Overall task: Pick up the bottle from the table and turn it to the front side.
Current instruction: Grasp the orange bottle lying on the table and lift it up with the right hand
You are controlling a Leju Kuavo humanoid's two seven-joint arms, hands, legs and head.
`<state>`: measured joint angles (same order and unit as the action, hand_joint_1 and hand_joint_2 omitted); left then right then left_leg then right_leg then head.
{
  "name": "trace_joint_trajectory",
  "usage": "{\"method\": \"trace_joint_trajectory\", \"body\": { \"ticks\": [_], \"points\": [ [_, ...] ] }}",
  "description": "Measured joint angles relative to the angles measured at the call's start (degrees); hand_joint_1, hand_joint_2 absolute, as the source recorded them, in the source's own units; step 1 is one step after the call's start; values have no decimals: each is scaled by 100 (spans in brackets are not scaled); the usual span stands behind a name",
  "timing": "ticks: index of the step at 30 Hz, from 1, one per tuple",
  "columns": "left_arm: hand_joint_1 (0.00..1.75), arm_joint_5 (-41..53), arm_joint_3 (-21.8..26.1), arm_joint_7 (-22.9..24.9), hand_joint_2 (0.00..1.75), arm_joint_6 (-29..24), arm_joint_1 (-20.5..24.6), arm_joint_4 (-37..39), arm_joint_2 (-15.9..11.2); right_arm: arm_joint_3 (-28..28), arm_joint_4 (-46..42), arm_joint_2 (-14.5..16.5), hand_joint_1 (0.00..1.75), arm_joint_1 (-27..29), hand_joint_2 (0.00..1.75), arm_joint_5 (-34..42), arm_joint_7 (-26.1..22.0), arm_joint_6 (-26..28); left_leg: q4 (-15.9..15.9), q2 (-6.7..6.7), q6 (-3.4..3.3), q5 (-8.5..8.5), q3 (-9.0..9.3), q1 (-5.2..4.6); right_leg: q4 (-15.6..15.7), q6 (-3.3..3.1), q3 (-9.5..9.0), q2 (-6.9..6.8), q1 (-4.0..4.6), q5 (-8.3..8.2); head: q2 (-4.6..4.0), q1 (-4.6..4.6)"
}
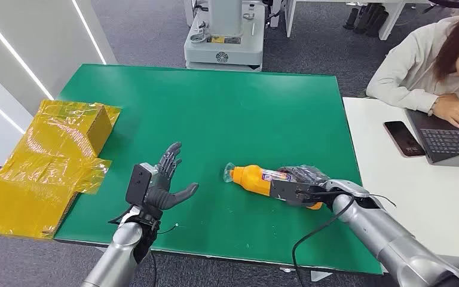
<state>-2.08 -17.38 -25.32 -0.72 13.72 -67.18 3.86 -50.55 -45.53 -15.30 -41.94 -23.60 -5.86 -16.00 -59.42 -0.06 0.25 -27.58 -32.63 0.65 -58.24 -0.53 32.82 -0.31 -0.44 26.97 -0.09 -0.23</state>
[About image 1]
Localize yellow taped cardboard box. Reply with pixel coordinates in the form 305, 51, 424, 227
0, 99, 122, 240

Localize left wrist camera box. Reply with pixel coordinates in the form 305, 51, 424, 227
125, 163, 158, 207

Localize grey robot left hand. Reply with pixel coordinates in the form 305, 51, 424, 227
145, 142, 200, 211

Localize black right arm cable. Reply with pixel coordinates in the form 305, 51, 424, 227
291, 189, 397, 287

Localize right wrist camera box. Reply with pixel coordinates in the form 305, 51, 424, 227
269, 179, 322, 207

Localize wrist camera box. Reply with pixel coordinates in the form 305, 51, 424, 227
269, 179, 322, 207
125, 163, 158, 207

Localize white desk frame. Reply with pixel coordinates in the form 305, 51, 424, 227
284, 0, 429, 41

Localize orange detergent bottle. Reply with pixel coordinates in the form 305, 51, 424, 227
223, 162, 325, 210

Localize black smartphone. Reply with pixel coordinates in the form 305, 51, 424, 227
383, 120, 427, 158

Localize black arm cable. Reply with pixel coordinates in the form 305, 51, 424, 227
108, 205, 179, 287
291, 189, 397, 287

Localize person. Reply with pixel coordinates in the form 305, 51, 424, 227
366, 2, 459, 130

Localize person's hand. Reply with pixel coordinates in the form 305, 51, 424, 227
431, 93, 459, 130

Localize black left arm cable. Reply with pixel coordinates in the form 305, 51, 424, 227
108, 205, 179, 287

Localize grey laptop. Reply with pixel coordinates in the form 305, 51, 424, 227
405, 109, 459, 169

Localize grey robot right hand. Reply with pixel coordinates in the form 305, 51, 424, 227
277, 164, 331, 186

